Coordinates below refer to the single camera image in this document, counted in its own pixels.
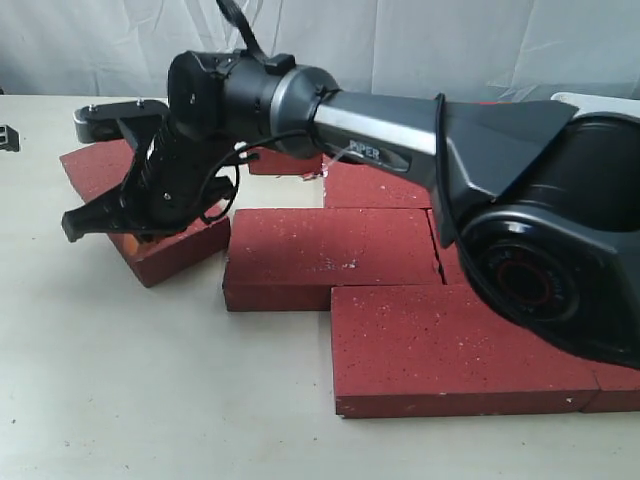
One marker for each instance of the white tray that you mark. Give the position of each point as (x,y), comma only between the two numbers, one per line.
(592,104)

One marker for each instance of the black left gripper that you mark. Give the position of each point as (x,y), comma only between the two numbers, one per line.
(9,139)

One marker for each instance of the red brick large front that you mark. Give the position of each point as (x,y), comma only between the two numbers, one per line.
(360,186)

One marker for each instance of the red brick under tilted brick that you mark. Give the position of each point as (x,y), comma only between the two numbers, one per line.
(270,162)

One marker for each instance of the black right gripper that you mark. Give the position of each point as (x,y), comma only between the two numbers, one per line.
(171,183)

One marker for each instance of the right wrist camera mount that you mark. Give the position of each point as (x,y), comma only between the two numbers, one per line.
(135,121)

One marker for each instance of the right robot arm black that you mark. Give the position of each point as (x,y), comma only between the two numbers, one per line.
(540,198)

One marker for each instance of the white backdrop cloth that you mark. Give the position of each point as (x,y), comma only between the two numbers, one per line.
(470,50)

